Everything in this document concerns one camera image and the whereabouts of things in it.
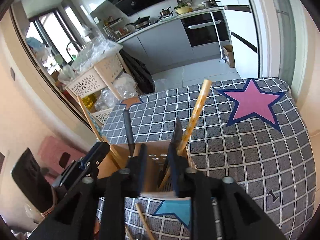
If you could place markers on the steel cooking pot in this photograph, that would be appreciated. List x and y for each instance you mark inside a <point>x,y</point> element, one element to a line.
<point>165,12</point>

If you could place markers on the plain wooden chopstick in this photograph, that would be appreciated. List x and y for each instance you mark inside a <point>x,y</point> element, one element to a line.
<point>136,151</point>
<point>143,220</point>
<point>128,233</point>
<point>197,105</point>

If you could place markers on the yellow oil bottle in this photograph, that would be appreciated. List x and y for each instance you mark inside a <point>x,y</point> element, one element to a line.
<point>89,102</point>

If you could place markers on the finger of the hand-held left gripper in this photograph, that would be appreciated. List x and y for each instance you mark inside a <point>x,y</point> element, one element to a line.
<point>95,163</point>
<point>96,150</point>

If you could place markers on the white plastic bag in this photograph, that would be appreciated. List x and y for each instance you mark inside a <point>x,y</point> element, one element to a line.
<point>66,73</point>

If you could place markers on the dark saucepan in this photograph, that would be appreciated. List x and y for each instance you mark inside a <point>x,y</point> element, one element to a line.
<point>213,3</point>

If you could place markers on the black kitchen faucet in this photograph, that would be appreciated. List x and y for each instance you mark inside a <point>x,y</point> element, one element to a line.
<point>68,47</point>

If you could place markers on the crumpled clear plastic bags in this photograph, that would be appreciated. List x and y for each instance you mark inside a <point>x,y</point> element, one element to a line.
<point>125,85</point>

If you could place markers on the cardboard box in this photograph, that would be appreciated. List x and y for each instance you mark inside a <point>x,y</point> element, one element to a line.
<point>229,56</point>

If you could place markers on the clear plastic bag pile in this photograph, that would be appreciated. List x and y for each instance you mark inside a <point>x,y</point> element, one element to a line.
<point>95,50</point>

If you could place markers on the person's left hand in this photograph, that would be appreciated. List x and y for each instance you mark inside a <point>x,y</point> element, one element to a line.
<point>53,205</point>

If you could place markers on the seasoning rack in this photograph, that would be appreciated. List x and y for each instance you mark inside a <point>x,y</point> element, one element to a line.
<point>116,28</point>

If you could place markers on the green bowl with vegetables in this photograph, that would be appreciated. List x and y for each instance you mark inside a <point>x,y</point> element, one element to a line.
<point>182,9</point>

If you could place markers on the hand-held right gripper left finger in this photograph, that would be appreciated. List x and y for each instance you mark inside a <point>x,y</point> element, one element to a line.
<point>143,170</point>

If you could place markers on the sliding glass door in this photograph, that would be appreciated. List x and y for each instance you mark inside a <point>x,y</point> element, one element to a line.
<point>280,30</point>

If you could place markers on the white plastic utensil holder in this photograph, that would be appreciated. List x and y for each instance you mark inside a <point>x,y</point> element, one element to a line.
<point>152,170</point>

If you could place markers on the grey checked star tablecloth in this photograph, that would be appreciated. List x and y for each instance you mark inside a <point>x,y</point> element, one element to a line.
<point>250,167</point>

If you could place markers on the black spoon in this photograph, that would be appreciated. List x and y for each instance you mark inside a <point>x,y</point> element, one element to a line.
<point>178,132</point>
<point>128,130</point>

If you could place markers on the white refrigerator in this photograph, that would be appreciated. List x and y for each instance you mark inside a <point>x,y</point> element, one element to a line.
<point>242,55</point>

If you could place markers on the black built-in oven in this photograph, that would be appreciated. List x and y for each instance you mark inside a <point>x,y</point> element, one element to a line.
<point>205,30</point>

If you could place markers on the hanging blue white bag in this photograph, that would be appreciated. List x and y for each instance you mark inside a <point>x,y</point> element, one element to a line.
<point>37,48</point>

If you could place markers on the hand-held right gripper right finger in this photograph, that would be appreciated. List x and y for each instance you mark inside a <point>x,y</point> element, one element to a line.
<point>173,170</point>

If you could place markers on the cream plastic basket cart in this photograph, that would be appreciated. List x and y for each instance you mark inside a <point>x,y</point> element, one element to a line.
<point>85,82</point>

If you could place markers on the black wok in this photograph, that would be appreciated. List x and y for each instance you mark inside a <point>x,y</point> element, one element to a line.
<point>141,22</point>

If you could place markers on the pink plastic stool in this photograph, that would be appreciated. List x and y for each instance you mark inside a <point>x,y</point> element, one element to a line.
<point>52,150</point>

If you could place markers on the grey wall switch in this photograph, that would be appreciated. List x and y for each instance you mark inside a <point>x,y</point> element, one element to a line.
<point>12,74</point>

